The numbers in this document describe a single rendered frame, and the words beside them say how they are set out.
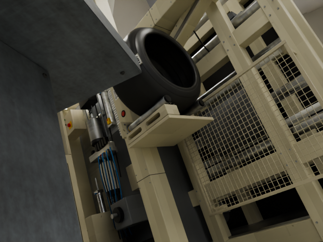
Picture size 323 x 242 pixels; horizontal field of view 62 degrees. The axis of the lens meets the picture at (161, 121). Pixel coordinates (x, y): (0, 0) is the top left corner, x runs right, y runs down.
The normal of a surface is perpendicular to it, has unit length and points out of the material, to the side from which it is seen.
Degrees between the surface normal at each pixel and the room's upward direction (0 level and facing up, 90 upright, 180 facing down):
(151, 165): 90
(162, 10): 90
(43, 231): 90
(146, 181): 90
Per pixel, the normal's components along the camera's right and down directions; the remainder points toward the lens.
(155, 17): -0.72, -0.03
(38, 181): 0.90, -0.39
